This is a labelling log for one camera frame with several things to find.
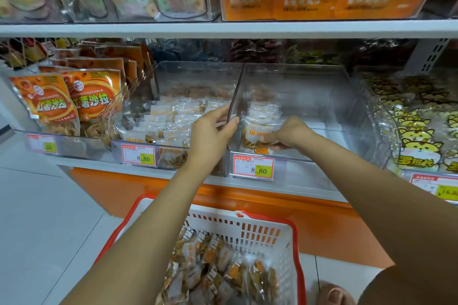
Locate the person's right hand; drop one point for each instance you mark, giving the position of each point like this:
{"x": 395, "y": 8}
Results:
{"x": 293, "y": 133}

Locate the person's left hand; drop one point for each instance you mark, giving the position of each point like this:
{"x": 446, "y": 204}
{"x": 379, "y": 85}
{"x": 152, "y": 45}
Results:
{"x": 207, "y": 144}

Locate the white red-rimmed shopping basket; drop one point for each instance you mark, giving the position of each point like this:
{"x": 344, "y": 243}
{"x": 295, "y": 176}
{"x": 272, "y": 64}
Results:
{"x": 265, "y": 233}

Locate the white snack shelf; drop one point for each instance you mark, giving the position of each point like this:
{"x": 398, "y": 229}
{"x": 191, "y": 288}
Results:
{"x": 215, "y": 29}

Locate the pile of small brown snacks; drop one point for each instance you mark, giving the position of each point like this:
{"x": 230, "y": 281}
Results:
{"x": 215, "y": 269}

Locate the stack of orange packets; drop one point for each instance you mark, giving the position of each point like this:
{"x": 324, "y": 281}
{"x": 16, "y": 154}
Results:
{"x": 54, "y": 101}

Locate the person's right forearm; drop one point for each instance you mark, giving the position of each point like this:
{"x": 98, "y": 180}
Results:
{"x": 379, "y": 208}

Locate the person's left forearm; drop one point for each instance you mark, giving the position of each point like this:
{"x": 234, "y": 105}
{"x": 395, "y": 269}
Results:
{"x": 136, "y": 251}

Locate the orange shelf base panel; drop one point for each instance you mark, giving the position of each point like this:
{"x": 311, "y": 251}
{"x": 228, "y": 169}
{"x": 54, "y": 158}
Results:
{"x": 329, "y": 226}

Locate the yellow hamster snack packets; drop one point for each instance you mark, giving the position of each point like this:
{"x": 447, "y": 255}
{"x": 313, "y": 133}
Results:
{"x": 415, "y": 122}

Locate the person's right leg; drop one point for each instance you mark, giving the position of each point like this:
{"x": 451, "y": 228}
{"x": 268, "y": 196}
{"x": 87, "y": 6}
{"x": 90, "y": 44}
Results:
{"x": 415, "y": 287}

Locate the white yellow price tag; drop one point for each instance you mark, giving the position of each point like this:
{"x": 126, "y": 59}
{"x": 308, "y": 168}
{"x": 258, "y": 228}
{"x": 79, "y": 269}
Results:
{"x": 41, "y": 144}
{"x": 435, "y": 187}
{"x": 137, "y": 155}
{"x": 252, "y": 167}

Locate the pink clog sandal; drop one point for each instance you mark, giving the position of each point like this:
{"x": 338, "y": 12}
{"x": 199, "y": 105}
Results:
{"x": 335, "y": 295}

